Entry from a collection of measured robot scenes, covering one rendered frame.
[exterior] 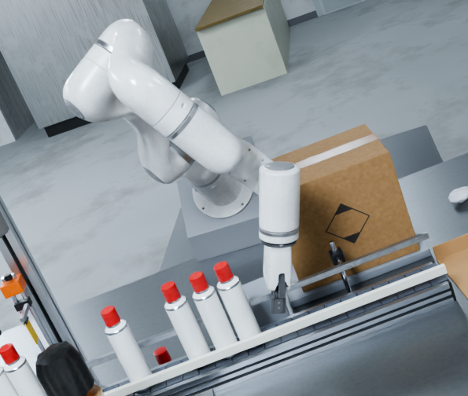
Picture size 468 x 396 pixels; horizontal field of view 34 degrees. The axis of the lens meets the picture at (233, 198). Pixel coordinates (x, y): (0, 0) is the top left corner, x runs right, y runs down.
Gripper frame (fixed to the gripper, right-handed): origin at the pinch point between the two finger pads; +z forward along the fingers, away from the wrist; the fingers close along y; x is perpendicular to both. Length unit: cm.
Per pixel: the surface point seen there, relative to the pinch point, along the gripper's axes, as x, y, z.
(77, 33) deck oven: -106, -674, 37
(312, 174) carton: 11.1, -20.9, -22.4
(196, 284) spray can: -17.7, 1.8, -6.8
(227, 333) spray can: -11.3, 2.2, 5.3
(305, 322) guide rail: 5.4, 4.2, 2.6
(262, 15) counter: 73, -569, 10
